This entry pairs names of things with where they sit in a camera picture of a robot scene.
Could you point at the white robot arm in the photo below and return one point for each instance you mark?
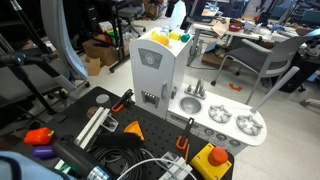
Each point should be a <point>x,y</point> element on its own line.
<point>23,168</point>

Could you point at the white cupboard door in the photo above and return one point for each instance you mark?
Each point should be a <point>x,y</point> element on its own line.
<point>151,78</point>

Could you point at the grey toy sink bowl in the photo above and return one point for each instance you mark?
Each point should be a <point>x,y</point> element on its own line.
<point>190,105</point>

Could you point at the black orange bar clamp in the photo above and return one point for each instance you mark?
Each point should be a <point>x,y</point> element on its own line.
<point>185,134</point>
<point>122,100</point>

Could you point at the grey toy faucet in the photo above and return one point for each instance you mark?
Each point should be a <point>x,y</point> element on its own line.
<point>199,87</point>

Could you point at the white toy kitchen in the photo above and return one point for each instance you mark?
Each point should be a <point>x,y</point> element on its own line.
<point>186,126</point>

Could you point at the yellow toy lemon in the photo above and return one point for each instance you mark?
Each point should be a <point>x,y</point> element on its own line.
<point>163,40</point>

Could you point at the yellow toy block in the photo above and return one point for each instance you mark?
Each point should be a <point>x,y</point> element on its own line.
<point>175,35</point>

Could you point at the grey cylinder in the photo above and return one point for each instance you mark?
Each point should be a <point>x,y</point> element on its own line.
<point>103,99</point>

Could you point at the green toy piece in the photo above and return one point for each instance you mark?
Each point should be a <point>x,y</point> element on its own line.
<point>185,37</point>

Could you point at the grey toy stove burner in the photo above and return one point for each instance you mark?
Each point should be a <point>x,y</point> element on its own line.
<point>220,113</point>
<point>249,124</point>

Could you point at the black foam pad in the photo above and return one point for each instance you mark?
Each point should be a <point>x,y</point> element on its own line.
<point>118,140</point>

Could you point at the small cardboard box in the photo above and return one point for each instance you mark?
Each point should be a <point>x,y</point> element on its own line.
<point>93,66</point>

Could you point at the brown disc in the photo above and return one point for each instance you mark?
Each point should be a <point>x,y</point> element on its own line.
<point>92,112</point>

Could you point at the large cardboard box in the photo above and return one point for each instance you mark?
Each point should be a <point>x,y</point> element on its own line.
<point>100,50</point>

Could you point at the orange floor piece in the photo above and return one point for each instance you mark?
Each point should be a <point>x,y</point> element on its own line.
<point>235,88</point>

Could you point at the white desk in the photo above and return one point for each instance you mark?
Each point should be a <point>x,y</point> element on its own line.
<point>213,29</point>

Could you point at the black office chair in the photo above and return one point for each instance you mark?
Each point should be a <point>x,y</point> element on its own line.
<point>131,13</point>

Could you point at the yellow emergency stop box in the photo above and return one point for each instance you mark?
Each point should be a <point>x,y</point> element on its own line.
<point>205,163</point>

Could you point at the red bowl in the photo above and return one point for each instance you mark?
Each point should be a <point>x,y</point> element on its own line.
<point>236,27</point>

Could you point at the grey plastic chair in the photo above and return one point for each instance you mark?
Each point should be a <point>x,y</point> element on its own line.
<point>263,56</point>

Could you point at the white curved panel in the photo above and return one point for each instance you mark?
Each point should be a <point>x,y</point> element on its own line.
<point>61,36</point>

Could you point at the grey rod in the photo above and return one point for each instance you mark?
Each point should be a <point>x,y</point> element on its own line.
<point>275,89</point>

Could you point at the red toy pepper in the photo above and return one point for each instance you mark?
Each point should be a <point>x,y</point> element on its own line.
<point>38,136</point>

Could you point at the purple toy eggplant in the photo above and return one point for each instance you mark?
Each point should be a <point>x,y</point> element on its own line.
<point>43,152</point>

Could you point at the black tripod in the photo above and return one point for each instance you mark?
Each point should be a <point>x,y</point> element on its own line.
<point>26,71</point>

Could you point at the small metal bracket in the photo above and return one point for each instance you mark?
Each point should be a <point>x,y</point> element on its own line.
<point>110,124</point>

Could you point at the aluminium extrusion rail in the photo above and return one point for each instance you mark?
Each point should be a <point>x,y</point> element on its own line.
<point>93,126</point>

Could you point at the white metal bracket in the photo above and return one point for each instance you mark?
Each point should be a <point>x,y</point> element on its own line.
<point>176,166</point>

